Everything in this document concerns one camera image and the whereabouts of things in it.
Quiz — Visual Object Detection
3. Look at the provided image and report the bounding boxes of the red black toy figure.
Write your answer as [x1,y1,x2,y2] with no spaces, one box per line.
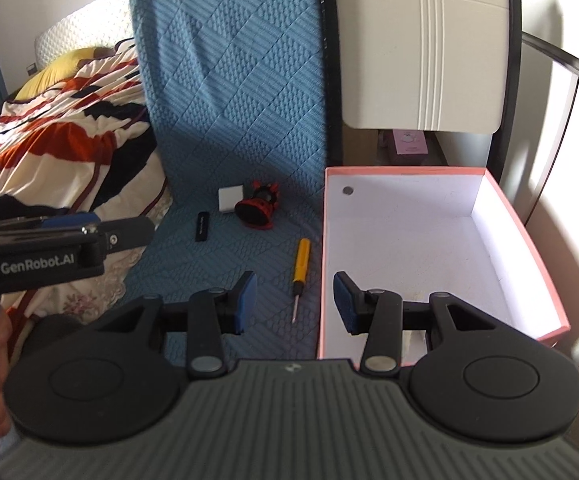
[234,180,278,231]

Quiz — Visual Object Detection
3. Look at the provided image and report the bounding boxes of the pink cardboard box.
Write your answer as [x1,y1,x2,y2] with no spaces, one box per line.
[317,166,571,361]

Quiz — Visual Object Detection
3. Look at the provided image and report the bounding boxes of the white textured pillow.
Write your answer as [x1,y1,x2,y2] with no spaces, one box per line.
[34,0,136,69]

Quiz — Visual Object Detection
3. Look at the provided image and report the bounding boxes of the small pink packet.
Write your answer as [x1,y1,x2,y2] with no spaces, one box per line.
[392,129,431,166]

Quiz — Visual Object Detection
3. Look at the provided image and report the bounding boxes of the beige bedside cabinet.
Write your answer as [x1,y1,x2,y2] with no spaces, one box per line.
[317,0,523,201]

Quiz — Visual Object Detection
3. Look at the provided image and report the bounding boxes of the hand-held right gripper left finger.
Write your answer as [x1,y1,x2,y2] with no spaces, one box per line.
[92,270,258,380]

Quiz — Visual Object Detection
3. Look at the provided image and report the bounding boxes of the yellow pillow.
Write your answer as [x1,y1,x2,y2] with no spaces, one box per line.
[14,47,116,101]

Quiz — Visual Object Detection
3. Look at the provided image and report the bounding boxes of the dark metal rail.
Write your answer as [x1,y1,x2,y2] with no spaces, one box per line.
[521,30,579,95]

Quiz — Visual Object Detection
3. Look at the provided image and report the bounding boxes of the yellow handle screwdriver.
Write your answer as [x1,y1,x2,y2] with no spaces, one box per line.
[289,238,312,325]

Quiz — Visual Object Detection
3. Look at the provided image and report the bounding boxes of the blue quilted cover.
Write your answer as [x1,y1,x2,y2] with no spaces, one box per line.
[130,0,331,361]

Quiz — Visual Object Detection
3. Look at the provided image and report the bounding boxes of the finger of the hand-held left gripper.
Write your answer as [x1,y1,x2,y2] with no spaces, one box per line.
[102,217,156,257]
[0,212,102,236]

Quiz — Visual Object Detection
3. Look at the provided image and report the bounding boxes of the white plug charger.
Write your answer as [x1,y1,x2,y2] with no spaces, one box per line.
[218,187,244,215]

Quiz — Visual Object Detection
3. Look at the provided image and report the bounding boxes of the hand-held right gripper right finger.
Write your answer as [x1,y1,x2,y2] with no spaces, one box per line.
[333,271,495,377]

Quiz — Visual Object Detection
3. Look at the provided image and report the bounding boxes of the striped printed blanket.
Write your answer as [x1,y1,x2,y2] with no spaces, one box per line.
[0,42,173,322]

